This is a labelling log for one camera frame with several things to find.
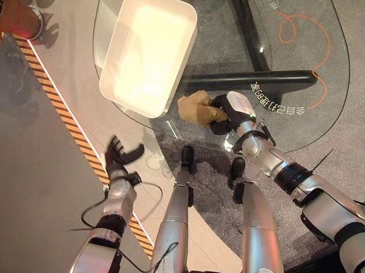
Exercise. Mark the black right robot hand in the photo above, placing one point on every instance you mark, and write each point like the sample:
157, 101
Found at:
233, 110

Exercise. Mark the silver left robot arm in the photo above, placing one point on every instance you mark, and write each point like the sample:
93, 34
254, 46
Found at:
106, 217

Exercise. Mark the silver robot leg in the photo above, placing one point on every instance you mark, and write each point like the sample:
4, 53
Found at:
255, 220
175, 220

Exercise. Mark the black table base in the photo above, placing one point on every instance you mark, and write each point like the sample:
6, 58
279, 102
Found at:
258, 62

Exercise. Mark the white rectangular basket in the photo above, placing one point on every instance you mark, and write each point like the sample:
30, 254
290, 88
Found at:
148, 54

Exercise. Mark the silver right robot leg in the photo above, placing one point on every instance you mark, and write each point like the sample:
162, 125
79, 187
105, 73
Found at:
255, 220

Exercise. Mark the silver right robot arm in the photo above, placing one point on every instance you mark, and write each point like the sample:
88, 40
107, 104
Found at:
304, 195

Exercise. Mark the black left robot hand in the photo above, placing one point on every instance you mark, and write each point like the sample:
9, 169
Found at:
119, 153

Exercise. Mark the terracotta plant pot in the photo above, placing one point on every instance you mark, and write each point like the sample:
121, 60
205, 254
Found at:
16, 17

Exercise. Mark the yellow black hazard tape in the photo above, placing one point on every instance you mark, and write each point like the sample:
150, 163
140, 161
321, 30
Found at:
68, 122

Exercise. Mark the tan cloth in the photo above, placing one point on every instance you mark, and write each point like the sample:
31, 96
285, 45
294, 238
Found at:
200, 108

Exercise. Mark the silver left robot leg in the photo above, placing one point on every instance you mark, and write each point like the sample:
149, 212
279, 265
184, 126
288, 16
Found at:
175, 220

